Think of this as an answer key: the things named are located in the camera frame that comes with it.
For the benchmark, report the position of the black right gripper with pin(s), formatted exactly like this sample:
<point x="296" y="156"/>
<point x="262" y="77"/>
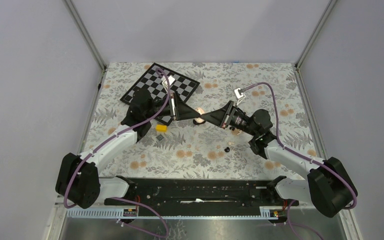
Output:
<point x="223" y="117"/>

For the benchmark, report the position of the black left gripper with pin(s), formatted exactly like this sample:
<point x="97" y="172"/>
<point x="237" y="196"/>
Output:
<point x="180" y="110"/>

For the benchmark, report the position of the beige stem earbud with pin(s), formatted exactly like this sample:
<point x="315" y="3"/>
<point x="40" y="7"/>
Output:
<point x="236" y="132"/>

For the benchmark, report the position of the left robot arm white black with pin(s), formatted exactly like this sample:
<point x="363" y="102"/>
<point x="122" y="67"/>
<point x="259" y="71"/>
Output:
<point x="78" y="179"/>

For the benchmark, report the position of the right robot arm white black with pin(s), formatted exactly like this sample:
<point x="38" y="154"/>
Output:
<point x="325" y="183"/>

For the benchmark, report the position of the black white checkerboard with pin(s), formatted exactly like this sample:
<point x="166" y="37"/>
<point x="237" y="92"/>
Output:
<point x="160" y="91"/>

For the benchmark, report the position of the yellow block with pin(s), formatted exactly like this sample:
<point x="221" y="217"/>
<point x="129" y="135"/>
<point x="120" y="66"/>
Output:
<point x="161" y="128"/>

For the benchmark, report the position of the floral patterned table mat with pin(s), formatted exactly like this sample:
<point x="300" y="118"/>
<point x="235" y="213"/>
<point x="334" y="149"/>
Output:
<point x="197" y="151"/>

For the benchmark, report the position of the small grey square tile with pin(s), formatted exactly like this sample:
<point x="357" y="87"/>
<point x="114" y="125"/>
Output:
<point x="160" y="137"/>

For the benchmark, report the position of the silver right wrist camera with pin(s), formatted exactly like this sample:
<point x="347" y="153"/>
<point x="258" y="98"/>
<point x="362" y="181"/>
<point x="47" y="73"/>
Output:
<point x="239" y="94"/>

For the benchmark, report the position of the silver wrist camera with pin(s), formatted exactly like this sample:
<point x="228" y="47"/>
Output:
<point x="239" y="94"/>
<point x="166" y="82"/>

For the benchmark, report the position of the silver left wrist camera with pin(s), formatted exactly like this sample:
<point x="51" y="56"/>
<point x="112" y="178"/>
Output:
<point x="166" y="82"/>

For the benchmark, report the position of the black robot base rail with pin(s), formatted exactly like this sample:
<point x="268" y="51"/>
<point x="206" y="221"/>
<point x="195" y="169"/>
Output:
<point x="200" y="196"/>

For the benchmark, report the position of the white slotted cable duct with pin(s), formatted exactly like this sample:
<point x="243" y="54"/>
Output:
<point x="127" y="213"/>

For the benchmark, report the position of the left aluminium frame post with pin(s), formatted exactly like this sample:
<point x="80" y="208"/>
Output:
<point x="78" y="21"/>

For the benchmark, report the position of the aluminium frame post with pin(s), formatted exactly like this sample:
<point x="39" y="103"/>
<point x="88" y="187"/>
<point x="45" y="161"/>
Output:
<point x="78" y="21"/>
<point x="315" y="33"/>

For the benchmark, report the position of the right aluminium frame post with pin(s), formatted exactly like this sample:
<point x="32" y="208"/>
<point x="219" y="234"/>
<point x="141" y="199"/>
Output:
<point x="315" y="33"/>

